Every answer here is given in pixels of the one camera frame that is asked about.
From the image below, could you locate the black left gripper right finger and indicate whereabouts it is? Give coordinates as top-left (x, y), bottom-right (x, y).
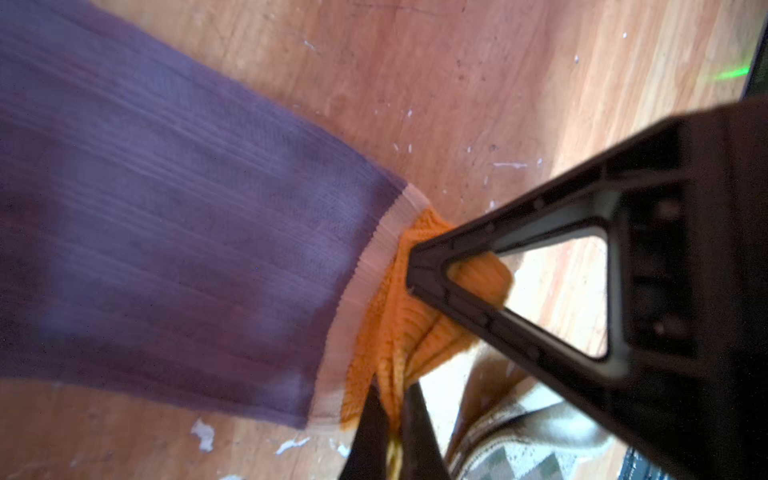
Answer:
top-left (400, 383), bottom-right (450, 480)

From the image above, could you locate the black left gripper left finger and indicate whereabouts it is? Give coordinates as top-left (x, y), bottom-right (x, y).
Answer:
top-left (338, 383), bottom-right (390, 480)

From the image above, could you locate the purple sock teal toe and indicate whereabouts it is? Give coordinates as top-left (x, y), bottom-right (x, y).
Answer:
top-left (0, 0), bottom-right (516, 434)

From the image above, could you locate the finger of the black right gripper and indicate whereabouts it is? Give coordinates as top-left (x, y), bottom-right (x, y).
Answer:
top-left (405, 95), bottom-right (768, 480)

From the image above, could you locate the argyle brown green sock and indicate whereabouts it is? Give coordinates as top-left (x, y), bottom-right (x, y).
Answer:
top-left (445, 345), bottom-right (614, 479)

